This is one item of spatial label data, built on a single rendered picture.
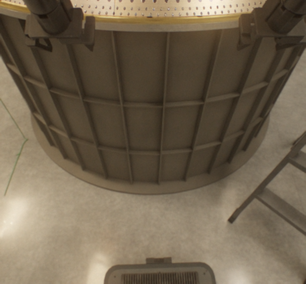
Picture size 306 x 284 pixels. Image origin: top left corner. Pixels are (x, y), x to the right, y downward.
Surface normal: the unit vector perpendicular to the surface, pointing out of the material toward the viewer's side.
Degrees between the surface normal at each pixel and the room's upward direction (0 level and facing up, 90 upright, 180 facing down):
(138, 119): 90
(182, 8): 43
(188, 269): 0
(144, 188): 0
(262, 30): 30
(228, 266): 0
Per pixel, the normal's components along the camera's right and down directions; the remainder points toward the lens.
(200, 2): 0.11, 0.03
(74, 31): 0.02, -0.19
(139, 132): -0.06, 0.75
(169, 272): 0.01, -0.65
